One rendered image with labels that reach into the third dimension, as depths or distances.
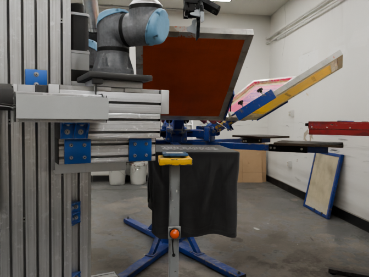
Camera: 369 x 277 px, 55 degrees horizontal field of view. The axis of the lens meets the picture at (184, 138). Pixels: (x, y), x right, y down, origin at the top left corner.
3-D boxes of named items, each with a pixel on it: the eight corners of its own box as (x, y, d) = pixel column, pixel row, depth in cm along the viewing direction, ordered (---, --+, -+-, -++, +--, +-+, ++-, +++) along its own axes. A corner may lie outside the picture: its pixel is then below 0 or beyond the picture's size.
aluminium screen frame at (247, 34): (253, 34, 176) (252, 29, 178) (134, 29, 169) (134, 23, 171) (223, 119, 244) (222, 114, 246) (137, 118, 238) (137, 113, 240)
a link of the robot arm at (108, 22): (109, 53, 138) (109, 17, 138) (139, 50, 133) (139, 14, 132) (89, 47, 127) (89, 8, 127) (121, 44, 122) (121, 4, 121)
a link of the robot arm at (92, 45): (95, 65, 169) (95, 35, 168) (67, 64, 168) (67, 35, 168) (100, 68, 181) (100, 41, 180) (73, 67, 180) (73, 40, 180)
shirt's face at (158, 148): (239, 153, 174) (239, 151, 174) (149, 152, 170) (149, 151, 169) (218, 145, 222) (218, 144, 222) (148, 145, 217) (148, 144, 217)
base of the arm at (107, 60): (97, 72, 121) (97, 43, 120) (88, 77, 134) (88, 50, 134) (139, 75, 128) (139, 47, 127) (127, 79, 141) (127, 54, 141)
